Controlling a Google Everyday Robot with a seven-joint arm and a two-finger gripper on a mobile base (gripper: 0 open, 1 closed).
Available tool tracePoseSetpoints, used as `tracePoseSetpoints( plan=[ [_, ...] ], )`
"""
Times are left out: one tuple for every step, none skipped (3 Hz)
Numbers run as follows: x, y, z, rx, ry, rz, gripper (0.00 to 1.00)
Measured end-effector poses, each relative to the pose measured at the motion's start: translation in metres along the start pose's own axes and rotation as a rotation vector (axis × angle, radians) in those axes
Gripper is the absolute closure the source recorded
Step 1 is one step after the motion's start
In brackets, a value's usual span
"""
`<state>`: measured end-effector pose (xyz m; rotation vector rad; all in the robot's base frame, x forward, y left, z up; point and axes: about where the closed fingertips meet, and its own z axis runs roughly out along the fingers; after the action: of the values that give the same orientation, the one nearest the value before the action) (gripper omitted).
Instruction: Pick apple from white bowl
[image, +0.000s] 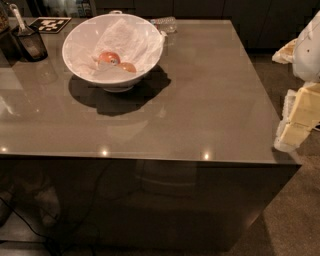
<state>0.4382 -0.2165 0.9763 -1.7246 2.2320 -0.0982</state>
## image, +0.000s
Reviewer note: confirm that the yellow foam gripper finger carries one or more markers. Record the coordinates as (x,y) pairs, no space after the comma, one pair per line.
(285,54)
(300,115)

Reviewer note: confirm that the red apple with sticker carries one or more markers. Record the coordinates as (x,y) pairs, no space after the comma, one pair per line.
(109,57)

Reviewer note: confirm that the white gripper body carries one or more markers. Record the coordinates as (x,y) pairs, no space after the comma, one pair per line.
(308,50)

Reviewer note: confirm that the white plastic bag liner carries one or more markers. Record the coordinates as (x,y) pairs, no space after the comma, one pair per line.
(126,40)

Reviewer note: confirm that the black scoop cup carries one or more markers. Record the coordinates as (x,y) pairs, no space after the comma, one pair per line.
(29,40)

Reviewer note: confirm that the orange apple right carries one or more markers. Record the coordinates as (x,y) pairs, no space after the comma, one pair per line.
(129,67)

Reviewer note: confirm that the black white marker tag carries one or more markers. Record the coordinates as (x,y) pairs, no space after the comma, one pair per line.
(50,25)

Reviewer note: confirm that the white bowl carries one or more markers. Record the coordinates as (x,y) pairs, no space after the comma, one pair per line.
(83,36)

